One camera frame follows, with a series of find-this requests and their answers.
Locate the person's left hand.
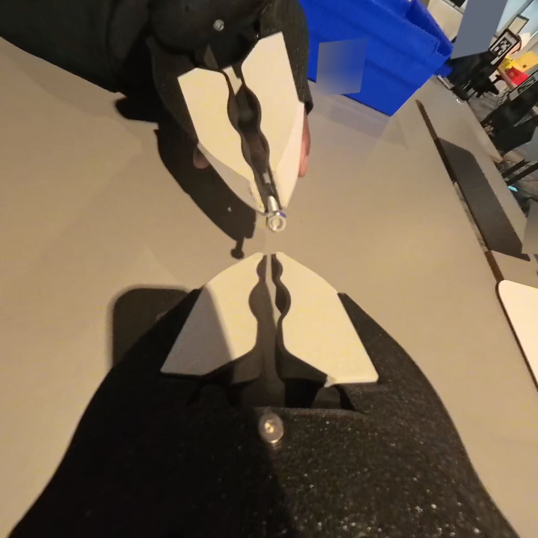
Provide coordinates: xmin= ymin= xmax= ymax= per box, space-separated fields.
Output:
xmin=193 ymin=113 xmax=312 ymax=178

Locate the black white tag sign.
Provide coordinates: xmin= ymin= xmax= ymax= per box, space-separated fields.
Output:
xmin=489 ymin=29 xmax=520 ymax=58

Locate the person's left forearm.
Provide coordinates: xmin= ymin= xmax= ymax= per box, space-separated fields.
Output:
xmin=0 ymin=0 xmax=202 ymax=95

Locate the black table mat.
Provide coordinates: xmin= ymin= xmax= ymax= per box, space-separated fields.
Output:
xmin=435 ymin=136 xmax=531 ymax=262

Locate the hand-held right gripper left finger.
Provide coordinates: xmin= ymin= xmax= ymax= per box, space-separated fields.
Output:
xmin=160 ymin=252 xmax=270 ymax=385

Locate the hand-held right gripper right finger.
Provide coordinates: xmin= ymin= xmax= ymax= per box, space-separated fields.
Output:
xmin=271 ymin=252 xmax=380 ymax=386

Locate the white rounded board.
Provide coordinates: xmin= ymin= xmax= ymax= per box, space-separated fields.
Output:
xmin=497 ymin=279 xmax=538 ymax=389

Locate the blue plastic bin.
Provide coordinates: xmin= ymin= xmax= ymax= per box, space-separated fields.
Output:
xmin=299 ymin=0 xmax=454 ymax=117

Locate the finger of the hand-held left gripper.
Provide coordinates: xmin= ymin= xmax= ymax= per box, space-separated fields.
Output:
xmin=177 ymin=67 xmax=270 ymax=214
xmin=240 ymin=32 xmax=305 ymax=208

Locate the yellow plastic crate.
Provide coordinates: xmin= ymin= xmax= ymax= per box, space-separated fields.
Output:
xmin=502 ymin=57 xmax=538 ymax=85

